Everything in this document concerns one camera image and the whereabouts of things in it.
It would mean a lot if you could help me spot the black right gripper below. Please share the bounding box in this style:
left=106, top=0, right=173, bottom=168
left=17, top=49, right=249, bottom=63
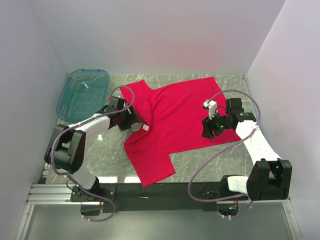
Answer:
left=201, top=109, right=233, bottom=140

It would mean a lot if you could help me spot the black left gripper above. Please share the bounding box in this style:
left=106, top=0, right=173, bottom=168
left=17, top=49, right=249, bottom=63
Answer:
left=117, top=102, right=142, bottom=131

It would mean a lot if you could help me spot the red t-shirt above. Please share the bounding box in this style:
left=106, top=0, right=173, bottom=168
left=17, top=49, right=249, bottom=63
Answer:
left=120, top=77, right=240, bottom=187

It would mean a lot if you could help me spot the teal transparent plastic bin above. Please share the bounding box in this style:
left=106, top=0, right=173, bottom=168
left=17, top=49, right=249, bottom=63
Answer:
left=56, top=69, right=110, bottom=124

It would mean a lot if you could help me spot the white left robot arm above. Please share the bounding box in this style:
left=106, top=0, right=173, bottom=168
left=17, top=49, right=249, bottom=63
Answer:
left=44, top=97, right=140, bottom=201

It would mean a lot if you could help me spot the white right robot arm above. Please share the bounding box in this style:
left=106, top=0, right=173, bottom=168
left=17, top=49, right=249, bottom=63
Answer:
left=202, top=98, right=293, bottom=201

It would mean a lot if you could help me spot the black base beam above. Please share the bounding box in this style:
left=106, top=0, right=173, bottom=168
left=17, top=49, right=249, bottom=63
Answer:
left=69, top=182, right=251, bottom=214

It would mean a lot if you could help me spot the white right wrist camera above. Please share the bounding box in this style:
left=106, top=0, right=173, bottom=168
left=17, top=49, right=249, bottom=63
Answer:
left=202, top=99, right=218, bottom=120

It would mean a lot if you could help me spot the aluminium frame rail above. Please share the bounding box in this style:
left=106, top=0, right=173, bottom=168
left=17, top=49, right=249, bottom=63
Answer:
left=14, top=119, right=106, bottom=240

